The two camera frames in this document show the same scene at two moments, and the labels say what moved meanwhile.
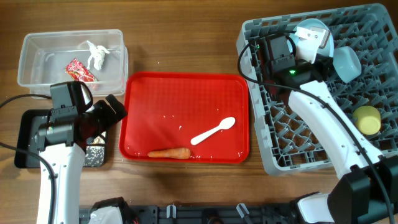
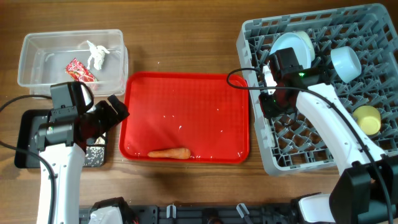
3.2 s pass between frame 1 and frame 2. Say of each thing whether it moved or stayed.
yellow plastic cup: stayed
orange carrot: stayed
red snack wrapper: stayed
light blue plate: moved
